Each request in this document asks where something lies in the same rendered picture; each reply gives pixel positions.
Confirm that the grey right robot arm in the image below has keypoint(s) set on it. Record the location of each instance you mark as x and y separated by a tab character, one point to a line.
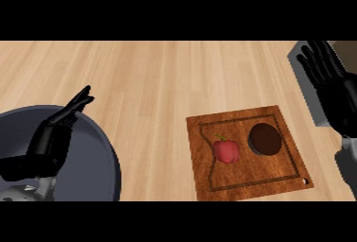
348	164

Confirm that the red bell pepper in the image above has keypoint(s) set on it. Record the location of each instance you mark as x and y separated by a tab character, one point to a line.
227	150

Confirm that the dark grey round plate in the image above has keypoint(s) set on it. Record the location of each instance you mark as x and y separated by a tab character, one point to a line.
89	164

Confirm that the grey box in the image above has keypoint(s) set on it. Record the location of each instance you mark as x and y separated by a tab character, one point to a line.
308	82

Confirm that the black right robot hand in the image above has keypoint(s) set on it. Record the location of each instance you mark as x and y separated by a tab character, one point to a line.
337	91

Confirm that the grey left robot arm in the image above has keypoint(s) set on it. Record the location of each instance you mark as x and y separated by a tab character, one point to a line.
29	189

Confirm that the brown wooden cutting board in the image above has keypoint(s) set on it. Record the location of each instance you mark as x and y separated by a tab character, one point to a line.
247	154

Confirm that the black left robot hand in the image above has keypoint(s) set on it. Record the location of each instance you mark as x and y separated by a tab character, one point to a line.
50	141

